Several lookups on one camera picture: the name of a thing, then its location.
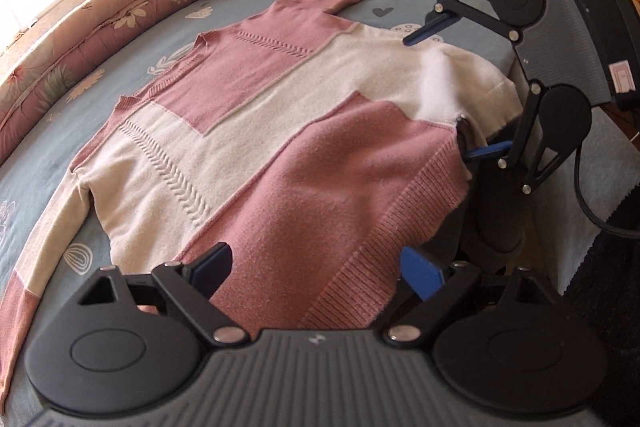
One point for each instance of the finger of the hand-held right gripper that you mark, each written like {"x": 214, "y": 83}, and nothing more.
{"x": 430, "y": 29}
{"x": 487, "y": 152}

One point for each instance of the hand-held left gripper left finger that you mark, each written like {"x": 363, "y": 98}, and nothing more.
{"x": 212, "y": 269}

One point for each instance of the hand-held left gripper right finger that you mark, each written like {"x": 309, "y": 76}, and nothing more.
{"x": 422, "y": 274}

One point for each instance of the pink and white knit sweater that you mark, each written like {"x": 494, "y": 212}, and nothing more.
{"x": 300, "y": 107}

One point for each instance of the grey cloth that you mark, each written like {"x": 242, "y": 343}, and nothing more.
{"x": 575, "y": 227}

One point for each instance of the folded pink floral quilt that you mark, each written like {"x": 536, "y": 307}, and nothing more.
{"x": 75, "y": 32}

